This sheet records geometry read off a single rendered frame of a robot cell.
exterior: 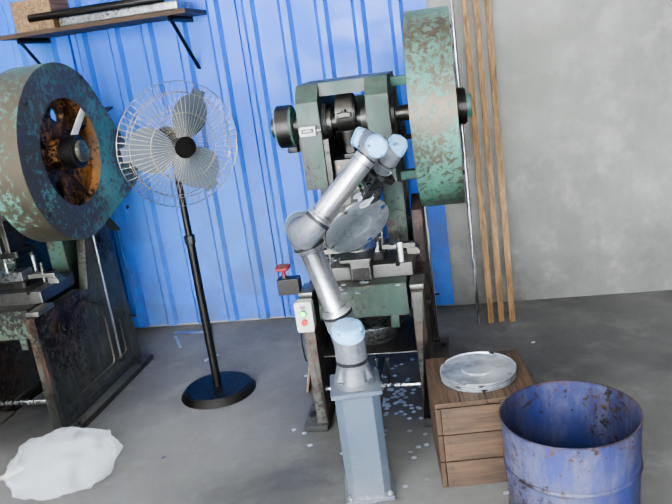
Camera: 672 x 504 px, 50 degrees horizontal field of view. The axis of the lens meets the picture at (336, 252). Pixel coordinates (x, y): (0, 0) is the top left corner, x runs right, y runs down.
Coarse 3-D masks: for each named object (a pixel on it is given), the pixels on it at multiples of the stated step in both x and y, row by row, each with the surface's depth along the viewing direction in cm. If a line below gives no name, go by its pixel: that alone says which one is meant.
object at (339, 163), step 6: (342, 156) 317; (348, 156) 314; (336, 162) 312; (342, 162) 311; (336, 168) 312; (342, 168) 312; (336, 174) 313; (354, 192) 314; (348, 198) 314; (348, 204) 315; (342, 210) 317
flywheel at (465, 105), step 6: (456, 90) 301; (462, 90) 300; (462, 96) 298; (468, 96) 301; (462, 102) 298; (468, 102) 300; (462, 108) 298; (468, 108) 301; (462, 114) 300; (468, 114) 303; (462, 120) 302
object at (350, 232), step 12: (372, 204) 284; (384, 204) 288; (336, 216) 280; (348, 216) 282; (360, 216) 287; (372, 216) 290; (384, 216) 295; (336, 228) 284; (348, 228) 289; (360, 228) 293; (372, 228) 296; (336, 240) 290; (348, 240) 294; (360, 240) 298
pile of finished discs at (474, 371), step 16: (480, 352) 292; (448, 368) 282; (464, 368) 279; (480, 368) 277; (496, 368) 277; (512, 368) 275; (448, 384) 273; (464, 384) 270; (480, 384) 265; (496, 384) 266
